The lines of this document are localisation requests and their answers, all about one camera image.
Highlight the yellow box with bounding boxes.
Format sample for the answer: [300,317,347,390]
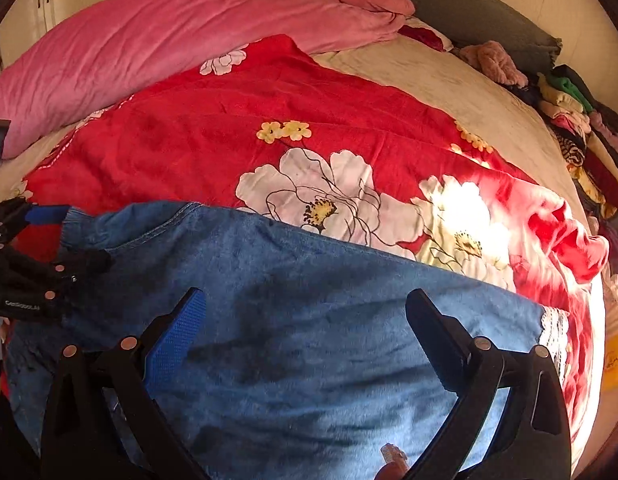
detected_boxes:
[602,334,618,391]

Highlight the pink crumpled garment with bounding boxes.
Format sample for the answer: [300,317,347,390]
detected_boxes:
[458,40,528,88]

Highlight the stack of folded clothes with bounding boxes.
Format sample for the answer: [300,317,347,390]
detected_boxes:
[518,63,618,241]

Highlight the grey headboard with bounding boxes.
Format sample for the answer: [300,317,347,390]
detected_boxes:
[411,0,562,73]

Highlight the red floral bedsheet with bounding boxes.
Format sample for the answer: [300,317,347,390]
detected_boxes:
[26,36,608,432]

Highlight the right hand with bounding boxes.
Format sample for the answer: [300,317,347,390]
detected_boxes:
[374,443,409,480]

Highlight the pink blanket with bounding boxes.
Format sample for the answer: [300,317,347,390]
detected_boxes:
[0,0,415,159]

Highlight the blue denim pants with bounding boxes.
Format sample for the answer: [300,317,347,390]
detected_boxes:
[6,202,543,479]

